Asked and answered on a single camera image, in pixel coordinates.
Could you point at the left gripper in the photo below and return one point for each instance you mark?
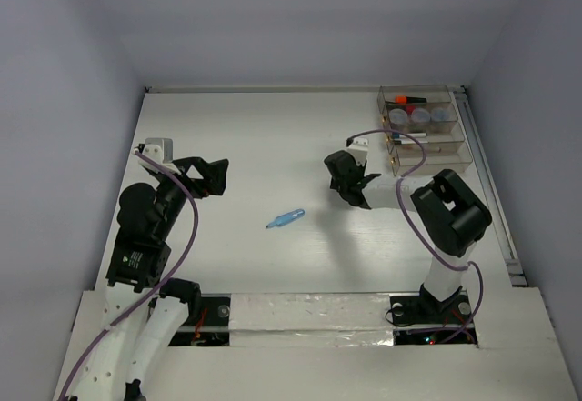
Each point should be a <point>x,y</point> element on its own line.
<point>214,175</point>

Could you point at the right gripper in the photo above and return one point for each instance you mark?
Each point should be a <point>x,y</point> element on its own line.
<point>335,185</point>

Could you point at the blue capped white marker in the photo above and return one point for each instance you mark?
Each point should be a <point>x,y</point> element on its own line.
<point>410,136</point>

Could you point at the blue translucent highlighter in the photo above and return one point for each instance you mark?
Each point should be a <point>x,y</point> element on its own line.
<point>286,218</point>

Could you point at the paperclip jar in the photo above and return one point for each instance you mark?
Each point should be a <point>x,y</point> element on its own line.
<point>440,115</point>
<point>398,119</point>
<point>422,122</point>

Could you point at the orange black highlighter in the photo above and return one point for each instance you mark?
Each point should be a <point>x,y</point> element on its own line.
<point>410,100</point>

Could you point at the red capped white marker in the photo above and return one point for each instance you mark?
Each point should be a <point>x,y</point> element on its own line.
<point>418,149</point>

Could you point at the pink black highlighter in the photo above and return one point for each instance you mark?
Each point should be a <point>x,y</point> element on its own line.
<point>413,111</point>

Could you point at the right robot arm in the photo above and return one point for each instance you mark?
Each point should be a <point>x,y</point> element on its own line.
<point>444,213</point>

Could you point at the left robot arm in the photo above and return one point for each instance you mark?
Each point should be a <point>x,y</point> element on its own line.
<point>145,303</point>

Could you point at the clear acrylic drawer organizer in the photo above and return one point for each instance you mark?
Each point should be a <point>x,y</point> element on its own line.
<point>450,135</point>

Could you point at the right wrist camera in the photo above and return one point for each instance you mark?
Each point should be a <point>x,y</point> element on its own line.
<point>358,148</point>

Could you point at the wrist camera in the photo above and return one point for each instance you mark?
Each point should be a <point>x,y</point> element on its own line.
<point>157,149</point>
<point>358,148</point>

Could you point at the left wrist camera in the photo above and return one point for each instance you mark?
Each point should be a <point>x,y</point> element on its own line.
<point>157,149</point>

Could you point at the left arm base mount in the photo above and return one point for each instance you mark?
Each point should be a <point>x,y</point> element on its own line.
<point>210,328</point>

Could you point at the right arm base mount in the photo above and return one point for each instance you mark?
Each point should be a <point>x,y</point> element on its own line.
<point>414,325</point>

